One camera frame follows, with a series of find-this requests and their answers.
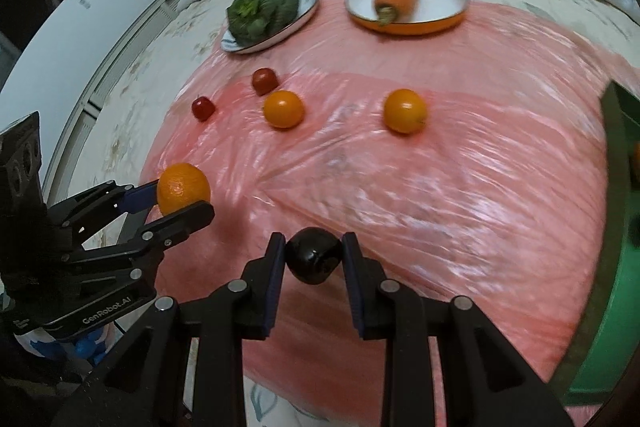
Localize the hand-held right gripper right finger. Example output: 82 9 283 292
341 231 576 427

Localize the orange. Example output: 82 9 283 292
383 89 429 134
263 90 305 130
156 163 212 217

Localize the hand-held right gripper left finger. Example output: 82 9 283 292
50 232 287 427

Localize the green leafy vegetable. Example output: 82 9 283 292
226 0 300 44

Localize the red tomato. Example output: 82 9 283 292
251 68 279 96

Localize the pink plastic sheet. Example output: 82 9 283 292
140 0 626 427

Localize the white patterned plate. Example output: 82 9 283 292
221 0 321 54

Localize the dark plum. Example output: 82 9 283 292
285 228 345 285

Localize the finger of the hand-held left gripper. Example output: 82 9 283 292
62 201 216 283
47 179 163 236

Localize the green tray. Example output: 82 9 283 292
565 79 640 408

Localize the orange-rimmed white plate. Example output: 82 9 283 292
345 0 471 36

